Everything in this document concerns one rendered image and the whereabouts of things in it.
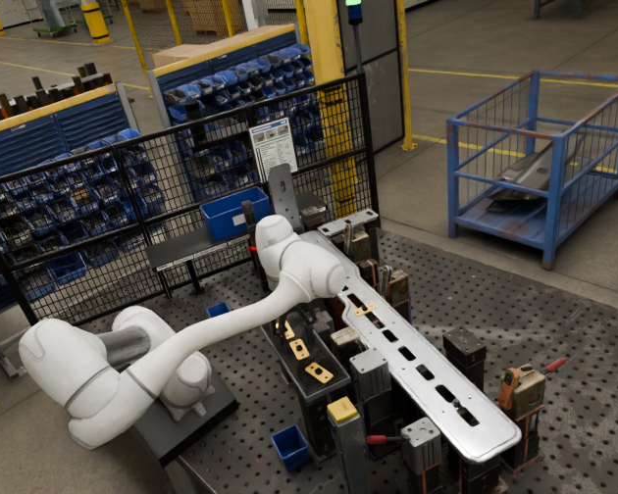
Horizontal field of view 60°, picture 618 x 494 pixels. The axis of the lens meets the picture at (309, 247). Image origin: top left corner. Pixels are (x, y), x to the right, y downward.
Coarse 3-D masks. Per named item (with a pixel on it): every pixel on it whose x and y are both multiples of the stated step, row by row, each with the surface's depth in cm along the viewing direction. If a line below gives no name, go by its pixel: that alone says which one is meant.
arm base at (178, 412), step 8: (208, 392) 199; (168, 400) 190; (200, 400) 195; (168, 408) 192; (176, 408) 192; (184, 408) 193; (192, 408) 195; (200, 408) 194; (176, 416) 192; (200, 416) 194
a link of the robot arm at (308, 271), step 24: (288, 264) 128; (312, 264) 125; (336, 264) 125; (288, 288) 126; (312, 288) 126; (336, 288) 125; (240, 312) 127; (264, 312) 125; (192, 336) 128; (216, 336) 127; (144, 360) 126; (168, 360) 126; (144, 384) 122
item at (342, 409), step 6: (336, 402) 141; (342, 402) 141; (348, 402) 141; (330, 408) 140; (336, 408) 140; (342, 408) 139; (348, 408) 139; (354, 408) 139; (336, 414) 138; (342, 414) 138; (348, 414) 138; (354, 414) 138; (336, 420) 137
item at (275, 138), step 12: (276, 120) 259; (288, 120) 261; (252, 132) 256; (264, 132) 259; (276, 132) 262; (288, 132) 264; (252, 144) 259; (264, 144) 262; (276, 144) 264; (288, 144) 267; (264, 156) 264; (276, 156) 267; (288, 156) 270; (264, 168) 267; (264, 180) 270
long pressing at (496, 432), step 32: (352, 288) 209; (352, 320) 193; (384, 320) 190; (384, 352) 177; (416, 352) 174; (416, 384) 163; (448, 384) 161; (448, 416) 151; (480, 416) 150; (480, 448) 141
